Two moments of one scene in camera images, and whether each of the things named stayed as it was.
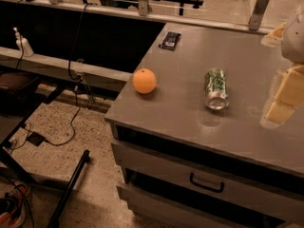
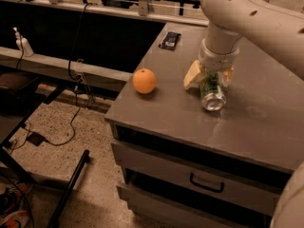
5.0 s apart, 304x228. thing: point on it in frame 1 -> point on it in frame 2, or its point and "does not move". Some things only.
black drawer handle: x=205 y=187 does not move
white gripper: x=294 y=41 -> x=218 y=61
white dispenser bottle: x=20 y=41 does not move
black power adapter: x=35 y=139 does not move
